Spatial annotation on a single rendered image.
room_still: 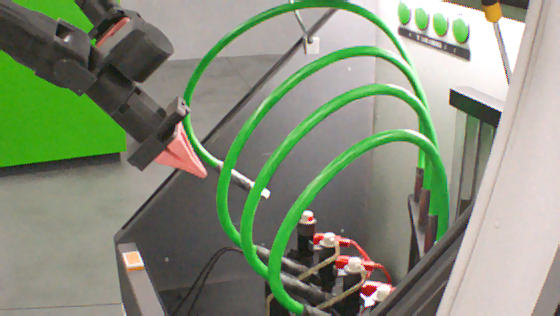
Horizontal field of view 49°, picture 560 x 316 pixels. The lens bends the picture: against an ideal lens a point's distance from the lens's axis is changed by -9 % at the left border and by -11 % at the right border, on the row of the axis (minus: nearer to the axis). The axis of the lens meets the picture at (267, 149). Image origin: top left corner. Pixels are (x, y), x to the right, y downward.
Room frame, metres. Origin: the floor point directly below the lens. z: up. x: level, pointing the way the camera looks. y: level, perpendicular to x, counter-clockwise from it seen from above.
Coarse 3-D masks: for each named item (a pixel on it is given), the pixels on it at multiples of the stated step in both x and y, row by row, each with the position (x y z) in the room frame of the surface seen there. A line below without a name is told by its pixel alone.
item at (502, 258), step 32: (544, 0) 0.61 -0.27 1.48; (544, 32) 0.59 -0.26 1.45; (544, 64) 0.57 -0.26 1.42; (512, 96) 0.60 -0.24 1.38; (544, 96) 0.56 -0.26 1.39; (512, 128) 0.60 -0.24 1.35; (544, 128) 0.55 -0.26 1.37; (512, 160) 0.57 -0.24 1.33; (544, 160) 0.53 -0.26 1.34; (480, 192) 0.60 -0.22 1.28; (512, 192) 0.56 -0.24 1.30; (544, 192) 0.52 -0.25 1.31; (480, 224) 0.59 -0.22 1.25; (512, 224) 0.54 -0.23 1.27; (544, 224) 0.51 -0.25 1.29; (480, 256) 0.57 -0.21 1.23; (512, 256) 0.53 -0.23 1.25; (544, 256) 0.49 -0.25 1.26; (448, 288) 0.59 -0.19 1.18; (480, 288) 0.55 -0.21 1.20; (512, 288) 0.51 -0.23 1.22
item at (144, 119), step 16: (144, 96) 0.85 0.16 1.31; (176, 96) 0.89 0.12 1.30; (128, 112) 0.83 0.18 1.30; (144, 112) 0.83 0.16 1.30; (160, 112) 0.85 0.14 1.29; (176, 112) 0.83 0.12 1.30; (128, 128) 0.83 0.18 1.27; (144, 128) 0.83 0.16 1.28; (160, 128) 0.83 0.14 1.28; (144, 144) 0.83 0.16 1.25; (128, 160) 0.82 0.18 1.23
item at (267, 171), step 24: (336, 96) 0.76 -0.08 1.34; (360, 96) 0.77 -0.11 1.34; (408, 96) 0.79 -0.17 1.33; (312, 120) 0.75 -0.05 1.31; (288, 144) 0.73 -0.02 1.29; (264, 168) 0.73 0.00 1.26; (432, 192) 0.81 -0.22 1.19; (432, 216) 0.81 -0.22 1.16; (432, 240) 0.81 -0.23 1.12; (288, 288) 0.73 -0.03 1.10; (312, 288) 0.75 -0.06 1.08
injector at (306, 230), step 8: (304, 224) 0.91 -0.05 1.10; (312, 224) 0.91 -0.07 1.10; (304, 232) 0.91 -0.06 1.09; (312, 232) 0.91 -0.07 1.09; (304, 240) 0.91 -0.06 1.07; (312, 240) 0.91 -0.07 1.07; (288, 248) 0.92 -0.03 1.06; (304, 248) 0.91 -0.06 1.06; (288, 256) 0.91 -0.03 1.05; (296, 256) 0.91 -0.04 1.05; (304, 256) 0.91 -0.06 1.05; (312, 256) 0.92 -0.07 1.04; (304, 264) 0.92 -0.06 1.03
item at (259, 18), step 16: (304, 0) 1.00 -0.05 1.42; (320, 0) 1.00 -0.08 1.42; (336, 0) 1.00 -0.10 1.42; (256, 16) 1.00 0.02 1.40; (272, 16) 1.00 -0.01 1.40; (368, 16) 0.99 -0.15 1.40; (240, 32) 1.00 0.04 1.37; (384, 32) 0.99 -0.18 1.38; (224, 48) 1.01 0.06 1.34; (400, 48) 0.99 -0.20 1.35; (208, 64) 1.01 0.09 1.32; (192, 80) 1.01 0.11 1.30; (192, 96) 1.01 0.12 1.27; (192, 144) 1.01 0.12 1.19; (208, 160) 1.00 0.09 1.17
